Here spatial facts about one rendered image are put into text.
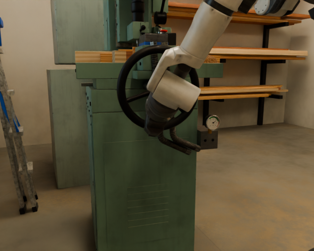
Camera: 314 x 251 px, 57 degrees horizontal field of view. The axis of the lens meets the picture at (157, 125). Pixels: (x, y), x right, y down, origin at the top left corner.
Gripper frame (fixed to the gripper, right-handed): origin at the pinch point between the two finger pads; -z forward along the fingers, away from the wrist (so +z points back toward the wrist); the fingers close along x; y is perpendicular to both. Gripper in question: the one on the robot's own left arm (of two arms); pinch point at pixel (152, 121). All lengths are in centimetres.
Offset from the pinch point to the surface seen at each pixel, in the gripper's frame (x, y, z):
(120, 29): 53, 13, -26
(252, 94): 150, -174, -226
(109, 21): 61, 19, -32
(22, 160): 3, 58, -100
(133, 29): 45.6, 8.2, -15.5
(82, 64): 23.3, 25.2, -12.8
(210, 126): 9.5, -28.2, -20.0
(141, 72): 20.3, 4.2, -6.1
